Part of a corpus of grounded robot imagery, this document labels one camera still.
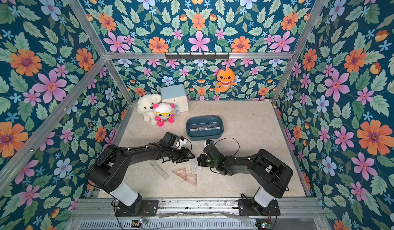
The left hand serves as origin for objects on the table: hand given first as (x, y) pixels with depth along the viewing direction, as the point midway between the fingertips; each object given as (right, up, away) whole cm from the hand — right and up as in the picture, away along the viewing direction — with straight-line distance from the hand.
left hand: (192, 157), depth 87 cm
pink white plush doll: (-19, +26, +7) cm, 33 cm away
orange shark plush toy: (+20, +49, +8) cm, 54 cm away
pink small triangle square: (0, -11, -4) cm, 12 cm away
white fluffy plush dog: (-30, +30, +6) cm, 43 cm away
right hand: (+3, -1, 0) cm, 3 cm away
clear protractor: (0, -4, +1) cm, 4 cm away
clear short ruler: (-20, -6, -1) cm, 21 cm away
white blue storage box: (-13, +38, +15) cm, 43 cm away
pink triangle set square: (-6, -8, -2) cm, 11 cm away
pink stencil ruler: (+15, +17, +17) cm, 28 cm away
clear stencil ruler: (+7, +18, +20) cm, 28 cm away
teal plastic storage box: (+7, +11, +15) cm, 20 cm away
